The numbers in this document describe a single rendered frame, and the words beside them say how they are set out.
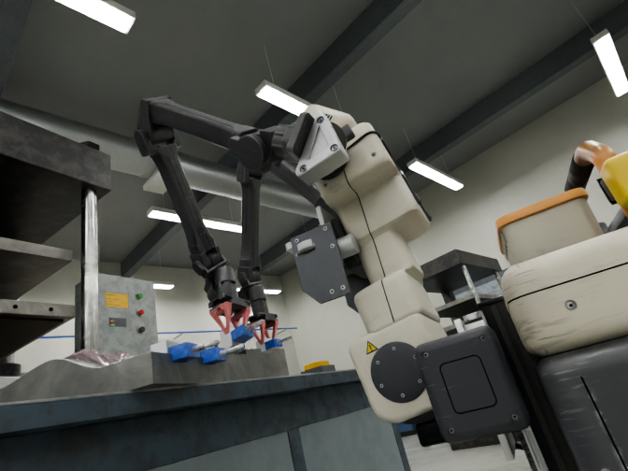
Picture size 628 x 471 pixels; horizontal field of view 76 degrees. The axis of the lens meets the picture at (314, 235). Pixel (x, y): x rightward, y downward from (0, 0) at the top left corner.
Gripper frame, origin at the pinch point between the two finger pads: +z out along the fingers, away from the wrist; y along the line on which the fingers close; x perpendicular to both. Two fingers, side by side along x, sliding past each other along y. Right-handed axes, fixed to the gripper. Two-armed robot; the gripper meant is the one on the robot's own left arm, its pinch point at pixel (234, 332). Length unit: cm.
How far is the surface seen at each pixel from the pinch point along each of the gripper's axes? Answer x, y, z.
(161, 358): 10.0, 30.6, 15.6
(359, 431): -2, -52, 25
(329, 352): -384, -725, -266
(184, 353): 11.4, 26.6, 14.8
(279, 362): 0.1, -16.6, 6.5
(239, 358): 0.2, -0.2, 7.4
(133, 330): -80, -24, -44
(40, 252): -73, 20, -66
